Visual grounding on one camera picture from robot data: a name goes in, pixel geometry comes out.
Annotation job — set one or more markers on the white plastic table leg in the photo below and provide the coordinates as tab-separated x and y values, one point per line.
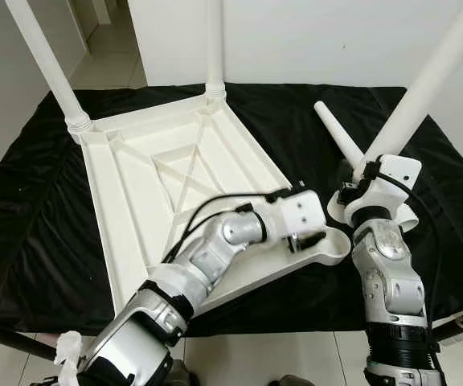
214	48
340	137
47	64
424	88

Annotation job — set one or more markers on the white plastic table top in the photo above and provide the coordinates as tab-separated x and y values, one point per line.
135	201

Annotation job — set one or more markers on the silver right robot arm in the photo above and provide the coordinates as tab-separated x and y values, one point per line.
384	265

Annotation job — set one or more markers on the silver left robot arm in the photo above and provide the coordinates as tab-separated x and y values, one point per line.
207	257

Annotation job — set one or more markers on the grey robot left foot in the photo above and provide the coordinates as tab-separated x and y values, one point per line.
182	374

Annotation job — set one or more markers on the white crumpled plastic wrap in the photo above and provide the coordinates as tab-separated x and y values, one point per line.
67	350

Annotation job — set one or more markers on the black table cloth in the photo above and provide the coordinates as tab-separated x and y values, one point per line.
38	241

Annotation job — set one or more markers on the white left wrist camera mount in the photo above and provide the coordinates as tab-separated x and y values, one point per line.
300	211

